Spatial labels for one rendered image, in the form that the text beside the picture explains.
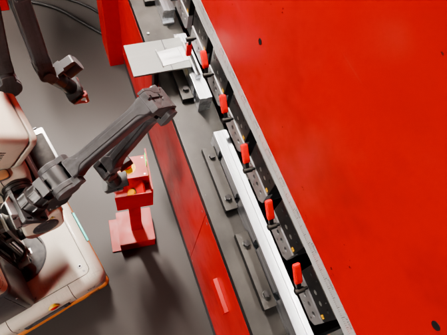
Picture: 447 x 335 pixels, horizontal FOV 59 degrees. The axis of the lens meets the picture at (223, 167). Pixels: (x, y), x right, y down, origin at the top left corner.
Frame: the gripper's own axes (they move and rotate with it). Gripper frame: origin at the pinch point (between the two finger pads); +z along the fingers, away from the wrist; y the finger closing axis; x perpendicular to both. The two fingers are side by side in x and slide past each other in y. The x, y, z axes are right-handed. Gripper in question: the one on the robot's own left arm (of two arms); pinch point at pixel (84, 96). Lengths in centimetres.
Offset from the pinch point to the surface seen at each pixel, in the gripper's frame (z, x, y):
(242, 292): 17, -7, -98
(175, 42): 21.7, -43.5, 9.0
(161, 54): 17.3, -35.3, 5.2
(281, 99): -38, -54, -67
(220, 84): -7, -46, -37
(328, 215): -37, -46, -97
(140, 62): 12.6, -25.6, 5.5
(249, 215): 16, -26, -77
